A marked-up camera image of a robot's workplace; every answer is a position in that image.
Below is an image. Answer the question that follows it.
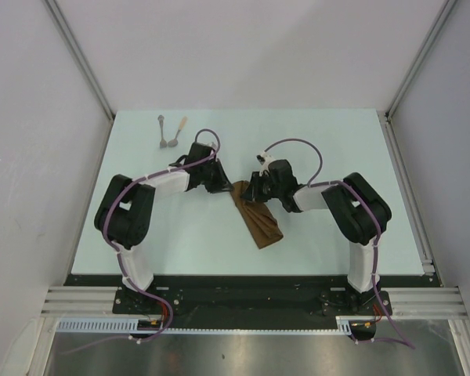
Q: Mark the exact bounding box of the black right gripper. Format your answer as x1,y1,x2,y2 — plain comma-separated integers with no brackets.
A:
240,172,283,203

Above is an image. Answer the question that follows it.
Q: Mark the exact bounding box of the brown cloth napkin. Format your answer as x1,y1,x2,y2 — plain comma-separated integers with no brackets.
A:
230,180,284,249

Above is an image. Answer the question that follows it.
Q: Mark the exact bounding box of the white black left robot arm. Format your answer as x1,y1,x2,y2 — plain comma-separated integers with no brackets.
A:
94,142,233,313

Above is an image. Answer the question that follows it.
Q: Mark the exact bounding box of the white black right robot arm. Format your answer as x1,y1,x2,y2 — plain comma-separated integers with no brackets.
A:
239,157,392,314

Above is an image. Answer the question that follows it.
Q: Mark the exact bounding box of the metal fork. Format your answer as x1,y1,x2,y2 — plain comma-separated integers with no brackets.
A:
157,114,168,149

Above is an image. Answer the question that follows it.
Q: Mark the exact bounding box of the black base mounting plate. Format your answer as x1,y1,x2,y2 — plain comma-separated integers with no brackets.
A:
64,274,440,339

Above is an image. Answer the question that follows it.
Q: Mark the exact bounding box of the spoon with wooden handle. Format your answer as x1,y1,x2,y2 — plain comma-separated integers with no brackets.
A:
168,116,188,147

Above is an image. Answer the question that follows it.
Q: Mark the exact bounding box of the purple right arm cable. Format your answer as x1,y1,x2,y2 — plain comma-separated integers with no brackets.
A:
256,138,416,349

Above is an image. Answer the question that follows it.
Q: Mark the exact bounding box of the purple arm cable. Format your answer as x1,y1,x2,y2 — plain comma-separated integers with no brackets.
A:
60,128,221,356
256,138,416,349

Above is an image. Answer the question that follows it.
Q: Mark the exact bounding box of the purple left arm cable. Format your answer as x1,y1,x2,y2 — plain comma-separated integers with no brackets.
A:
60,128,221,356

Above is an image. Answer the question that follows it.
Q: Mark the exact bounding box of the white slotted cable duct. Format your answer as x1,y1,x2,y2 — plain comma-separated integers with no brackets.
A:
56,315,356,334

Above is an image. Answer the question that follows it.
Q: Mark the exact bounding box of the aluminium front rail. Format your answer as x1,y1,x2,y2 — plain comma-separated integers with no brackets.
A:
42,286,468,320

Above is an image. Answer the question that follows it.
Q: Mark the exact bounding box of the aluminium corner post left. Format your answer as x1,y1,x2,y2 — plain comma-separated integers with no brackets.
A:
41,0,116,121

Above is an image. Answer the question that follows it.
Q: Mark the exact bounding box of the aluminium corner post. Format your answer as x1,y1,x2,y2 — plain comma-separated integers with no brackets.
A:
383,0,461,121
41,0,116,121

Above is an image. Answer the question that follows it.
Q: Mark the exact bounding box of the aluminium corner post right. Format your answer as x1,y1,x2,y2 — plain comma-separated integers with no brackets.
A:
383,0,461,121

